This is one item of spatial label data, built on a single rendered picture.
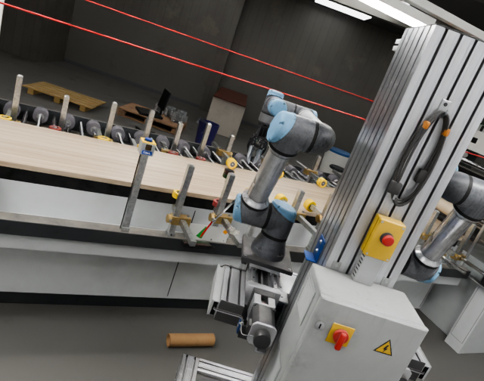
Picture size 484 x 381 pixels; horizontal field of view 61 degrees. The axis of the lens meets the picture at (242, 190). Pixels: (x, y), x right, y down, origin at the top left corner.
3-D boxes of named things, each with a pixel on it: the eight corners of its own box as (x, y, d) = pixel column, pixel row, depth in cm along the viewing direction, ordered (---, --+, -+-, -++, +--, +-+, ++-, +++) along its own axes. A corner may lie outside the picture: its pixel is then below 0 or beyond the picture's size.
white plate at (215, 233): (225, 243, 250) (231, 228, 247) (185, 238, 239) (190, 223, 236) (225, 242, 251) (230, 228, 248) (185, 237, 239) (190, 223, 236)
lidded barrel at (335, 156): (315, 181, 777) (329, 149, 757) (312, 173, 827) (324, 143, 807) (342, 190, 781) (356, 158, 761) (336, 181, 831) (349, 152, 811)
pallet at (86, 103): (106, 108, 755) (107, 102, 752) (89, 114, 679) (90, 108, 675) (44, 86, 747) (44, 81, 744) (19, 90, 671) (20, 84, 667)
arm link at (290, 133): (261, 235, 172) (321, 134, 136) (227, 225, 169) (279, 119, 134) (262, 214, 181) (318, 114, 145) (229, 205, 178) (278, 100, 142)
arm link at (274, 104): (297, 105, 174) (292, 101, 184) (273, 97, 172) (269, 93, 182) (291, 122, 177) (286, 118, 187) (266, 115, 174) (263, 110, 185)
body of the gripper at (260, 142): (249, 147, 190) (257, 122, 186) (249, 143, 198) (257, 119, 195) (265, 152, 191) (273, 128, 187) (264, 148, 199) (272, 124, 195)
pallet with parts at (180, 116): (186, 128, 823) (190, 112, 813) (179, 136, 743) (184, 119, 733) (128, 108, 812) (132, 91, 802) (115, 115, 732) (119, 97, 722)
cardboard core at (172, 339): (216, 339, 262) (171, 339, 249) (212, 348, 265) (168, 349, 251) (212, 330, 269) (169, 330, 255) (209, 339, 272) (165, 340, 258)
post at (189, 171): (171, 242, 237) (195, 165, 222) (165, 241, 236) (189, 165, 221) (170, 239, 240) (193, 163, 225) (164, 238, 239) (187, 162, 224)
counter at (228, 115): (238, 122, 1081) (247, 95, 1058) (234, 140, 869) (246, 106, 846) (212, 114, 1076) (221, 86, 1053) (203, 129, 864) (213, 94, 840)
